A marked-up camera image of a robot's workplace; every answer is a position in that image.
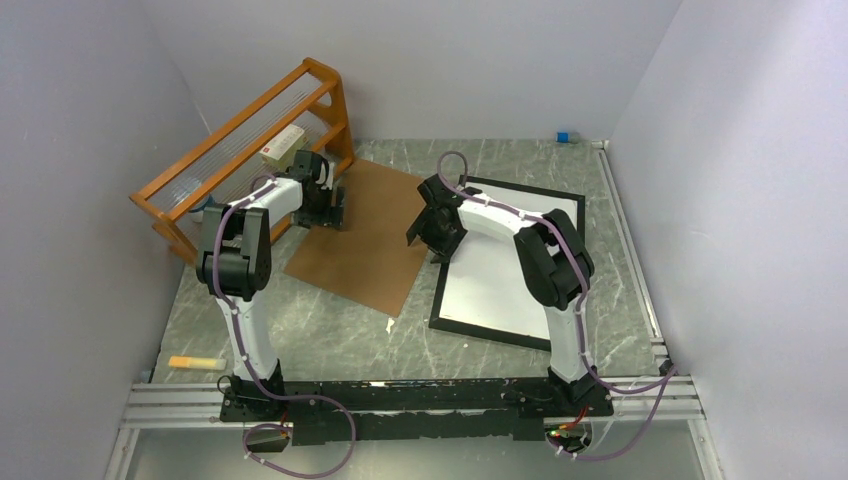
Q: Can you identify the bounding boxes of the orange yellow marker pen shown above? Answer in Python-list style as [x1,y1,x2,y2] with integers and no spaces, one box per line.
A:
[168,356,227,371]

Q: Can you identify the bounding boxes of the blue capped small bottle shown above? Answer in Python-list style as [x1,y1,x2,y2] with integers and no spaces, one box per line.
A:
[555,131,582,144]

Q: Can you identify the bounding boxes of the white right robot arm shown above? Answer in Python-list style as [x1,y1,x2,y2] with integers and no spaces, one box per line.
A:
[406,174,596,415]

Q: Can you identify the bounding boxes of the black picture frame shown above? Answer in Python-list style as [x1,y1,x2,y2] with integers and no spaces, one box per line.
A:
[427,174,587,352]

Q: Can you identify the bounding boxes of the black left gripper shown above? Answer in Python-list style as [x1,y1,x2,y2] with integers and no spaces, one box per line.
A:
[292,185,346,232]

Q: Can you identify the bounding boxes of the orange wooden shelf rack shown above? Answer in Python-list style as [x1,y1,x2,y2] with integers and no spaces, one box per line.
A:
[130,58,356,266]

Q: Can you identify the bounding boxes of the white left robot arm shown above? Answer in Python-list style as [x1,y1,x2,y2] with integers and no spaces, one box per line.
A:
[195,150,344,420]

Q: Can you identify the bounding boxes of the brown backing board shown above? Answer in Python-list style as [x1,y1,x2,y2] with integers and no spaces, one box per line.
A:
[284,160,427,317]

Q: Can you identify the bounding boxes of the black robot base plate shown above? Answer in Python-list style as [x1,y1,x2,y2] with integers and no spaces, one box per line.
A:
[220,377,614,446]

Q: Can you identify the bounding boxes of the blue labelled plastic bottle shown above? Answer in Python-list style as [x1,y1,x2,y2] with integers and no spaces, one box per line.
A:
[187,195,215,223]

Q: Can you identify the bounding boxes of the white red medicine box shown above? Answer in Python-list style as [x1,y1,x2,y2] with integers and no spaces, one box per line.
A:
[259,124,308,171]

